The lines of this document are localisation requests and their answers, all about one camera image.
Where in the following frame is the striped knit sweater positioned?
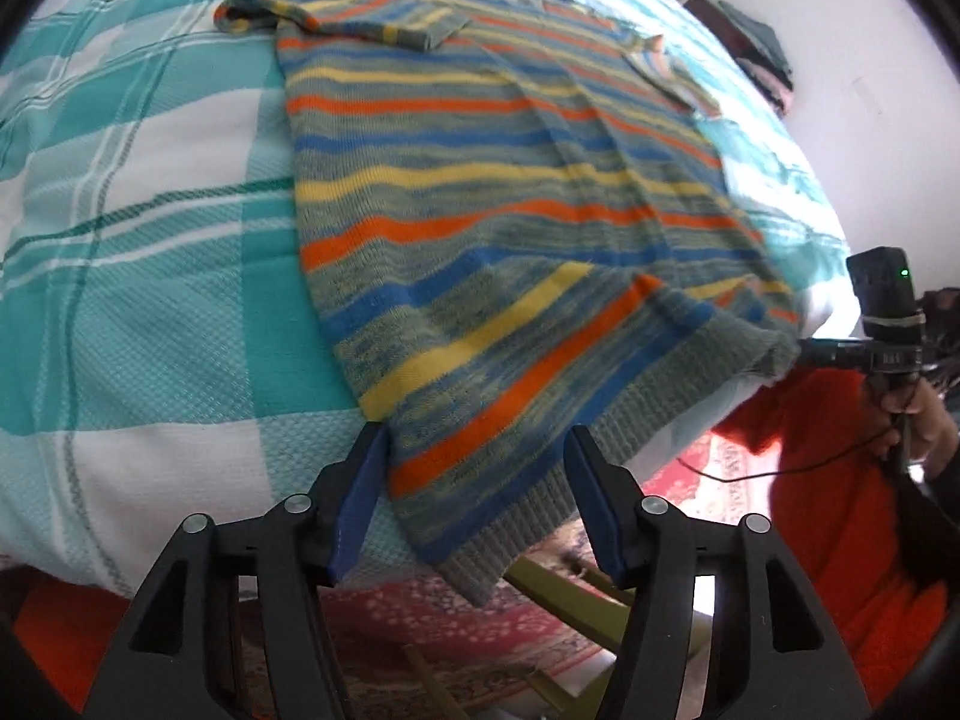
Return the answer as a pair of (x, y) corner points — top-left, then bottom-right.
(215, 0), (797, 603)

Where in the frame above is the person's red clothing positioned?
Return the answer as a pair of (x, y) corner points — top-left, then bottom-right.
(715, 369), (958, 706)

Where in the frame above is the pile of clothes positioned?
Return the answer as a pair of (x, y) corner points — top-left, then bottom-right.
(718, 0), (794, 119)

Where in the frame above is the person's right hand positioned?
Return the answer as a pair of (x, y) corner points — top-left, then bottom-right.
(864, 379), (958, 479)

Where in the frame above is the olive green stool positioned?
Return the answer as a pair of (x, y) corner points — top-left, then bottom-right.
(403, 553), (712, 720)

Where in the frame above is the dark wooden nightstand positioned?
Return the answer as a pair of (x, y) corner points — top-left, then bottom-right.
(685, 0), (774, 110)

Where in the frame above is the red patterned rug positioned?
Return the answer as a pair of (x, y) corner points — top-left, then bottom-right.
(322, 433), (779, 718)

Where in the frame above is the teal plaid bedspread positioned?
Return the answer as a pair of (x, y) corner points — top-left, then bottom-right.
(0, 0), (861, 602)

